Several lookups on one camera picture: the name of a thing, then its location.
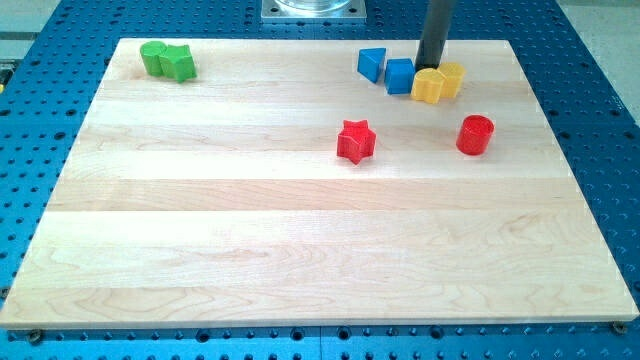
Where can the red star block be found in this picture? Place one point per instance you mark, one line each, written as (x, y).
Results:
(356, 141)

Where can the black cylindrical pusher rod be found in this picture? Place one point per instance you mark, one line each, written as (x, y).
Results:
(435, 33)

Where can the blue triangle block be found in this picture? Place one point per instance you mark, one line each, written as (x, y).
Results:
(371, 63)

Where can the yellow hexagon block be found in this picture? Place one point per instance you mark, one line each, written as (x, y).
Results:
(453, 74)

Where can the blue cube block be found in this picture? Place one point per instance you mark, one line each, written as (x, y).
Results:
(399, 76)

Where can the green star block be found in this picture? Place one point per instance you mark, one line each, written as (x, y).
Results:
(177, 62)

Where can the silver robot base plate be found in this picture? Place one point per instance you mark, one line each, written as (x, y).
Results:
(283, 11)

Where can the red cylinder block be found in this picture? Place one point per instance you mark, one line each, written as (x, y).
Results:
(475, 134)

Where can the wooden board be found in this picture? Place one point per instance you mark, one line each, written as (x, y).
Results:
(221, 202)

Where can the yellow heart block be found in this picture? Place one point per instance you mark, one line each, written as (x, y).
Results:
(427, 86)

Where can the green cylinder block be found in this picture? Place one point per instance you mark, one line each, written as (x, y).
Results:
(150, 53)

